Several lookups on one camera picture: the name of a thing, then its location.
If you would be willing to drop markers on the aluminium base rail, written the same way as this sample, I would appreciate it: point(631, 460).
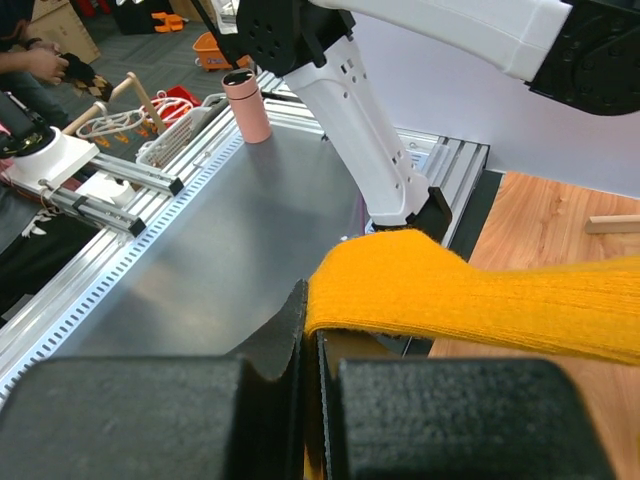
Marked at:
point(214, 263)

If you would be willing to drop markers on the aluminium extrusion fixture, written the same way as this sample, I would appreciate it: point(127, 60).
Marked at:
point(71, 174)

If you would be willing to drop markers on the wooden drying rack frame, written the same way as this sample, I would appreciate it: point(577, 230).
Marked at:
point(613, 224)

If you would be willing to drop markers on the pink cylindrical bottle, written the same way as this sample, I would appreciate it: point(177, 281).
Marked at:
point(245, 99)

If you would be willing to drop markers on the small wooden stand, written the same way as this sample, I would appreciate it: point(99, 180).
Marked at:
point(129, 107)

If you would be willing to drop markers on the mustard yellow sock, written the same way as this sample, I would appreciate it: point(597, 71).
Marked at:
point(404, 283)

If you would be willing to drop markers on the white perforated basket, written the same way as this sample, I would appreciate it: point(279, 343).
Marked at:
point(169, 145)

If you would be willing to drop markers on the person in dark shirt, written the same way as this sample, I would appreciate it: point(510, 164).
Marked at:
point(28, 62)

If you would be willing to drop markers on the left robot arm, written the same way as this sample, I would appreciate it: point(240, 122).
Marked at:
point(583, 54)

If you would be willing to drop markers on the orange plastic bucket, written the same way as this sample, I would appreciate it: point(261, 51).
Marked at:
point(208, 56)

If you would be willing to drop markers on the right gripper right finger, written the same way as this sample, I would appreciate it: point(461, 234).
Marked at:
point(386, 417)

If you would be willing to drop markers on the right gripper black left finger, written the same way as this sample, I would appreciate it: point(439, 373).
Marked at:
point(232, 416)

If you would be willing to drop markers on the cardboard box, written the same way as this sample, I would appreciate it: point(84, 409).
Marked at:
point(56, 22)

